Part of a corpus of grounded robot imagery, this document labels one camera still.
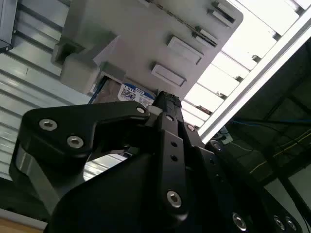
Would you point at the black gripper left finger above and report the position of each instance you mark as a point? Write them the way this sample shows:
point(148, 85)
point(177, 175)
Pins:
point(58, 136)

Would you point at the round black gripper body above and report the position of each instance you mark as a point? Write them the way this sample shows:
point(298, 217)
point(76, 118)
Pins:
point(121, 199)

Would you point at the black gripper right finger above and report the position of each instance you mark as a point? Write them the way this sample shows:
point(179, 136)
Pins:
point(213, 170)

